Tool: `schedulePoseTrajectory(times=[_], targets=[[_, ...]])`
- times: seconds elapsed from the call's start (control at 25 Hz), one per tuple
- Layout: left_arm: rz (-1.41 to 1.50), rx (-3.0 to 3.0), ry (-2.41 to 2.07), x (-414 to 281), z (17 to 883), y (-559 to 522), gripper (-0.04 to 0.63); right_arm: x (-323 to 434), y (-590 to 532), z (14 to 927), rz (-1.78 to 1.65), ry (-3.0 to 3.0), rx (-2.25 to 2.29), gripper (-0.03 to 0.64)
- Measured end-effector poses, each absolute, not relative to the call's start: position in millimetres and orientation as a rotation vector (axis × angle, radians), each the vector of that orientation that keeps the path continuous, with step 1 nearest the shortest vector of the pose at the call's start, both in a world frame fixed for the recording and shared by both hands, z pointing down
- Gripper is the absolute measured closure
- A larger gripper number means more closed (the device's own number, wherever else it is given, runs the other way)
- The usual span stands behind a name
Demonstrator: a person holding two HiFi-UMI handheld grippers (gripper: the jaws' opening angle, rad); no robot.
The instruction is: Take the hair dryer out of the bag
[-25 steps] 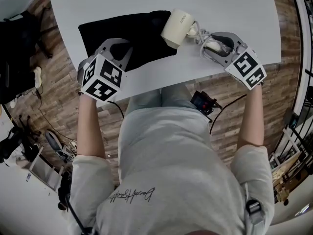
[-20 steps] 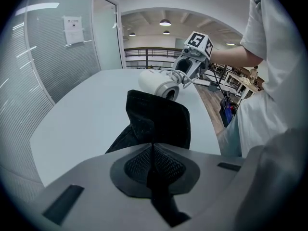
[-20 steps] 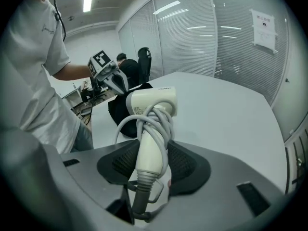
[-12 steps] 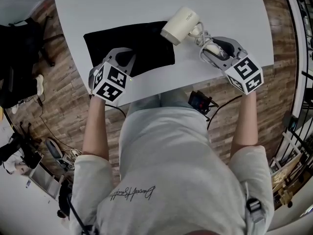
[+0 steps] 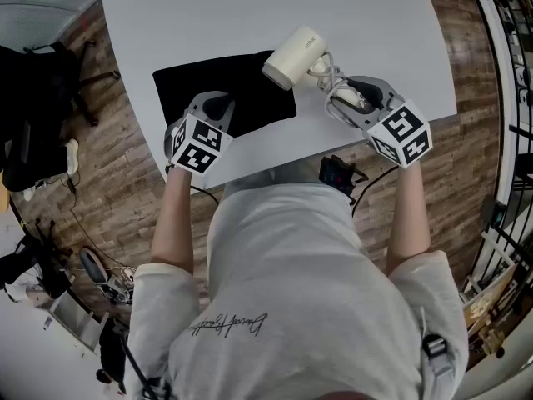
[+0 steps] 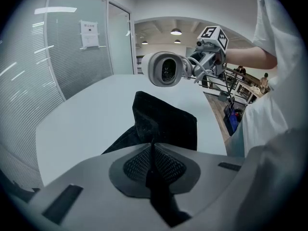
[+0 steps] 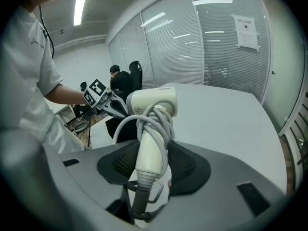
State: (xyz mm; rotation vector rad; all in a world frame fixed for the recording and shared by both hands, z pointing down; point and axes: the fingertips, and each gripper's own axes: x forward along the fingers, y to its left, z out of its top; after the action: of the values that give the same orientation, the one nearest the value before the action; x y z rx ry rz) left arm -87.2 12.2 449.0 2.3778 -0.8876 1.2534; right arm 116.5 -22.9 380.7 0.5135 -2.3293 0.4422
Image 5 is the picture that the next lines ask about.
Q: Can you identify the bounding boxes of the black backpack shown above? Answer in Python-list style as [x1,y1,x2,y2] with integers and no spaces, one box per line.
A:
[96,318,128,393]

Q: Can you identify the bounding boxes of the cream hair dryer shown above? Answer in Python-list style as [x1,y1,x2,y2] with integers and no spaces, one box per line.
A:
[261,25,375,121]

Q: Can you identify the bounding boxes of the black metal railing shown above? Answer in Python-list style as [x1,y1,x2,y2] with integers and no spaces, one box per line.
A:
[466,0,533,275]

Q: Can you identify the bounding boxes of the person's right forearm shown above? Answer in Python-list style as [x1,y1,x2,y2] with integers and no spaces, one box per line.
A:
[385,162,432,277]

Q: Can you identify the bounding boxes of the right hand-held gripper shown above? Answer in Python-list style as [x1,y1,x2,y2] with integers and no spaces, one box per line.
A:
[324,75,433,169]

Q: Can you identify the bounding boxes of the harness strap buckle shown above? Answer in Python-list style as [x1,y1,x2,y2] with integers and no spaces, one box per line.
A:
[141,375,172,400]
[422,333,456,375]

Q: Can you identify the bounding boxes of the white frame bench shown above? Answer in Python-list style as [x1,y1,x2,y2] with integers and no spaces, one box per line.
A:
[460,231,520,308]

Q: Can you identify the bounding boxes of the wooden board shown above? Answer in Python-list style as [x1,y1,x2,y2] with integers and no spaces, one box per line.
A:
[461,264,518,342]

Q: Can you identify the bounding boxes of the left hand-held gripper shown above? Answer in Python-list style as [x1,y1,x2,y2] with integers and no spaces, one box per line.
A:
[163,91,237,178]

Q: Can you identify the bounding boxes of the tangle of small electronics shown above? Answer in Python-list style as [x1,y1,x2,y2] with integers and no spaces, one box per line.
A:
[102,275,135,306]

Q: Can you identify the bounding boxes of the person's left forearm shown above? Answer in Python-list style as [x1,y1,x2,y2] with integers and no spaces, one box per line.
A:
[150,167,197,275]

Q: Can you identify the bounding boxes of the black shoulder cable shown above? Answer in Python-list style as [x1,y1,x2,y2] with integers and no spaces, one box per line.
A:
[120,334,152,400]

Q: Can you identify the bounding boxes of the black teal device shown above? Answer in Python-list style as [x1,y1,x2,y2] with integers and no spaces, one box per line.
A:
[482,197,507,229]

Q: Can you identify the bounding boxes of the black power adapter cable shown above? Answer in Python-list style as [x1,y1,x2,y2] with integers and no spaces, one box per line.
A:
[37,172,134,270]

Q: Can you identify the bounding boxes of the black waist device cable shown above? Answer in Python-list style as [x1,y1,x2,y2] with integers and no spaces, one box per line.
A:
[349,164,401,221]

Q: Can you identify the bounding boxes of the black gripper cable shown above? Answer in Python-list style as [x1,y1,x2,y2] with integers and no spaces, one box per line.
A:
[189,183,220,206]

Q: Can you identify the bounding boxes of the grey oval handheld device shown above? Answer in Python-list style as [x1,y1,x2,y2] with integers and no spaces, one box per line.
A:
[78,246,110,285]

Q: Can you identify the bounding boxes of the white desk frame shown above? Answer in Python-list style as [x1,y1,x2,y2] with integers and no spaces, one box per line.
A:
[49,292,110,352]

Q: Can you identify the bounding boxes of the person's grey t-shirt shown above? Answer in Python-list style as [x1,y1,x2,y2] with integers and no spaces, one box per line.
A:
[124,181,470,400]

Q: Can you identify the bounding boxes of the black waist-worn device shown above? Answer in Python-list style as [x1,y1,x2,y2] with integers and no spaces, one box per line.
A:
[318,155,370,202]

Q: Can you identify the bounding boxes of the person's light grey trousers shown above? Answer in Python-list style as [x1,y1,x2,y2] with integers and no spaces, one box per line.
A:
[224,167,331,192]

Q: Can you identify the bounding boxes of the black cloth pouch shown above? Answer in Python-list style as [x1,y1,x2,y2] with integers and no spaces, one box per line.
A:
[152,50,298,139]

